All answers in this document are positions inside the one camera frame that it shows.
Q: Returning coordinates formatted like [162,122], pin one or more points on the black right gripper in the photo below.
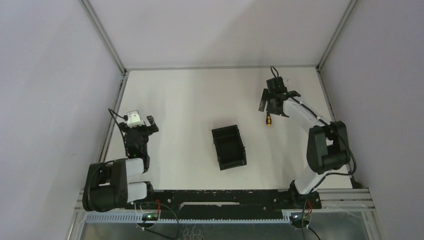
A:
[269,97]

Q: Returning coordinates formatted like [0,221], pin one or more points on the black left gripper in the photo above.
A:
[138,130]

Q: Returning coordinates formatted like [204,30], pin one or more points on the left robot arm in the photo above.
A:
[107,185]

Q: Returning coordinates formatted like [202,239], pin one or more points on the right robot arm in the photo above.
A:
[327,145]

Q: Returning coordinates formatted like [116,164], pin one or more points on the yellow black screwdriver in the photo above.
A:
[268,119]

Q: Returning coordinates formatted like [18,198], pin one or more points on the black plastic bin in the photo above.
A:
[229,147]

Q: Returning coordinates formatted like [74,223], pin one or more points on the left circuit board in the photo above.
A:
[150,217]

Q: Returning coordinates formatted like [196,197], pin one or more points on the circuit board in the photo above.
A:
[150,217]
[298,218]

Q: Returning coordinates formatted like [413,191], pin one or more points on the right circuit board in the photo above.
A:
[298,218]

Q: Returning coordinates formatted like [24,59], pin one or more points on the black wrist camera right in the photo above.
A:
[276,86]

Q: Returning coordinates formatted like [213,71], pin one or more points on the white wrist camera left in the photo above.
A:
[134,119]

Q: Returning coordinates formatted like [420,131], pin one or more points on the black mounting rail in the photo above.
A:
[273,199]

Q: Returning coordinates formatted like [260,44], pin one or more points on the white slotted cable duct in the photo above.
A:
[132,217]

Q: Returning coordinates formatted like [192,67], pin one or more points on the aluminium frame base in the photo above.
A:
[346,214]

